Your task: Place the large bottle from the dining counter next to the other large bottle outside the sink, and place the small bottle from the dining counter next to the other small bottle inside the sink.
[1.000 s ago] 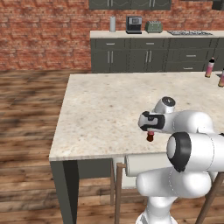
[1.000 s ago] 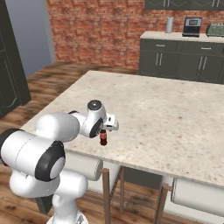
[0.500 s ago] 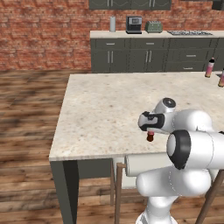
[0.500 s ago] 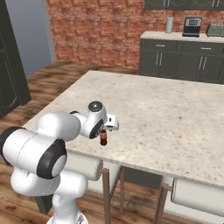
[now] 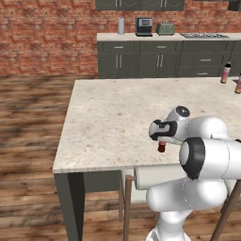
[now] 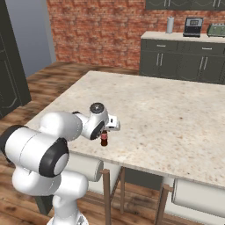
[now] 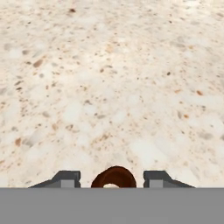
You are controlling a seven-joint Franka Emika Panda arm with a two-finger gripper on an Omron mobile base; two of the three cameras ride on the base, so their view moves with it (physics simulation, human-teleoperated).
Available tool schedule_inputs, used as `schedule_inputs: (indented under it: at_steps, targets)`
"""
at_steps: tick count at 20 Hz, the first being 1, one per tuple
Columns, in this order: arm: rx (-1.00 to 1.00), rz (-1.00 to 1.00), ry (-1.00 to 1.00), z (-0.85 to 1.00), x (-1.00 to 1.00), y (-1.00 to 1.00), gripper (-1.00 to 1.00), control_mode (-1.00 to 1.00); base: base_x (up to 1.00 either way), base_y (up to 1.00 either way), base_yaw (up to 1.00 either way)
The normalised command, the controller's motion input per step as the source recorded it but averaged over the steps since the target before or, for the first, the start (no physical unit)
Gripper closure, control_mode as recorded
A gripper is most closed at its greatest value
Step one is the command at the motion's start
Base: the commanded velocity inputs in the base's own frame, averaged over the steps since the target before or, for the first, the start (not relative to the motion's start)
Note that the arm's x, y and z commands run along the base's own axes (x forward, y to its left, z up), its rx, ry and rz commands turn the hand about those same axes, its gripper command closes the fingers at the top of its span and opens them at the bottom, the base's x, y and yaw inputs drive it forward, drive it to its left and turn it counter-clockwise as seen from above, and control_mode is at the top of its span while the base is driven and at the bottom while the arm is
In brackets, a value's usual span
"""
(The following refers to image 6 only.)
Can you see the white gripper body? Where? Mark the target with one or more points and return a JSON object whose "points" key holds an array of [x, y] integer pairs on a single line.
{"points": [[113, 126]]}

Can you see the small dark brown bottle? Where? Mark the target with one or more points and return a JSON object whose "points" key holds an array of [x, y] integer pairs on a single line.
{"points": [[104, 141]]}

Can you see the green toaster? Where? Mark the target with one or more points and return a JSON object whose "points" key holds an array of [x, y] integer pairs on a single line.
{"points": [[216, 30]]}

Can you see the tall dark grey cupboard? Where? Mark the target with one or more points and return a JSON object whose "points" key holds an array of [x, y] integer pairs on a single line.
{"points": [[11, 73]]}

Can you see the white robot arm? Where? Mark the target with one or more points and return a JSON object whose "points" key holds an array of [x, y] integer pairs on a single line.
{"points": [[35, 149]]}

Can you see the dark grey base cupboard run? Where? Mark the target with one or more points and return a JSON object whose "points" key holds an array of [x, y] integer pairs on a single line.
{"points": [[181, 61]]}

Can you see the white cushioned wooden stool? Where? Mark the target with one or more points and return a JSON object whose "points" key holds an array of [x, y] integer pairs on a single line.
{"points": [[196, 196], [88, 170]]}

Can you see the dark grey wall cupboard run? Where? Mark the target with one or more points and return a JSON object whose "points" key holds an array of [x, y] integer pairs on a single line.
{"points": [[184, 4]]}

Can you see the grey paper towel roll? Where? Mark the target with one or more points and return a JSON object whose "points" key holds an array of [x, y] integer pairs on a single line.
{"points": [[170, 25]]}

